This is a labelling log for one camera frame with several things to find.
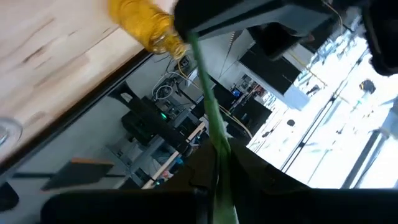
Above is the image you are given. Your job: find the white cable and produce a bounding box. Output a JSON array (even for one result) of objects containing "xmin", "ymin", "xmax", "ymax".
[{"xmin": 150, "ymin": 72, "xmax": 175, "ymax": 101}]

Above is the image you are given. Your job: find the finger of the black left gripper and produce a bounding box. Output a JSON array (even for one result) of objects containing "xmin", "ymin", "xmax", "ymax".
[
  {"xmin": 173, "ymin": 0, "xmax": 343, "ymax": 43},
  {"xmin": 248, "ymin": 21, "xmax": 315, "ymax": 62}
]

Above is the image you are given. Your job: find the black computer with green light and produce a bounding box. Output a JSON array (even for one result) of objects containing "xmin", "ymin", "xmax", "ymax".
[{"xmin": 120, "ymin": 95, "xmax": 194, "ymax": 157}]

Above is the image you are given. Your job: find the yellow glass vase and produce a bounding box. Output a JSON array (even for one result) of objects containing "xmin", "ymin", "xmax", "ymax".
[{"xmin": 107, "ymin": 0, "xmax": 189, "ymax": 60}]

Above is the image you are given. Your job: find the clear glass vase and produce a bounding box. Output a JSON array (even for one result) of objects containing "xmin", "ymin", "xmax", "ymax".
[{"xmin": 0, "ymin": 117, "xmax": 23, "ymax": 155}]

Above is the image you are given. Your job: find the yellow cable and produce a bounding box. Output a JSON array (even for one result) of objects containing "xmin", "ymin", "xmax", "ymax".
[
  {"xmin": 176, "ymin": 58, "xmax": 254, "ymax": 139},
  {"xmin": 287, "ymin": 0, "xmax": 351, "ymax": 105}
]

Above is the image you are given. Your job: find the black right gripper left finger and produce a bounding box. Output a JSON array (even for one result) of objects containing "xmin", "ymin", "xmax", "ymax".
[{"xmin": 39, "ymin": 139, "xmax": 219, "ymax": 224}]

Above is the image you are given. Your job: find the light wooden desk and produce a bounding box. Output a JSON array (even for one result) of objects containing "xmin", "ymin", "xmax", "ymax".
[{"xmin": 141, "ymin": 121, "xmax": 208, "ymax": 190}]

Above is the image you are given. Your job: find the dark panel with wooden edge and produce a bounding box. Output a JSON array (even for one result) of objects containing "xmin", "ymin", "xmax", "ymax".
[{"xmin": 40, "ymin": 157, "xmax": 115, "ymax": 192}]

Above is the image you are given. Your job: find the large black monitor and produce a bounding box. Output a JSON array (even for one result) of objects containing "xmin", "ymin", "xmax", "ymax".
[{"xmin": 238, "ymin": 43, "xmax": 312, "ymax": 112}]

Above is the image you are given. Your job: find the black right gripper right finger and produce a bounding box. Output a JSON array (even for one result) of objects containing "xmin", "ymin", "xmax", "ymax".
[{"xmin": 230, "ymin": 139, "xmax": 398, "ymax": 224}]

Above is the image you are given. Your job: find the dark red artificial tulip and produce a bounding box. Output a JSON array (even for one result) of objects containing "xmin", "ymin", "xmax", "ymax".
[{"xmin": 186, "ymin": 30, "xmax": 240, "ymax": 224}]

